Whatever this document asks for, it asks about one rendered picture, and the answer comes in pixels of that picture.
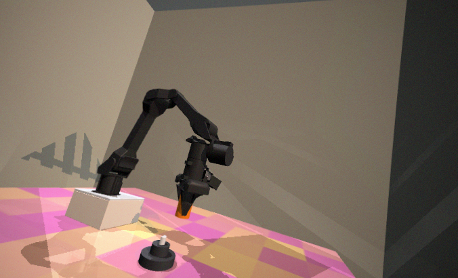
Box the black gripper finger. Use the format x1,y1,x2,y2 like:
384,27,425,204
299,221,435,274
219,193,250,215
181,188,202,216
176,184,183,201

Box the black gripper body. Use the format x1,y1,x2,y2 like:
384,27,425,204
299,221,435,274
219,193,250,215
175,157,210,195

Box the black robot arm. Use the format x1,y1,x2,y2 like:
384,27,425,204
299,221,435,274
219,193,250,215
92,89,234,196

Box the orange cylinder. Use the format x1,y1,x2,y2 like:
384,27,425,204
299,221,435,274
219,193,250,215
175,195,192,219

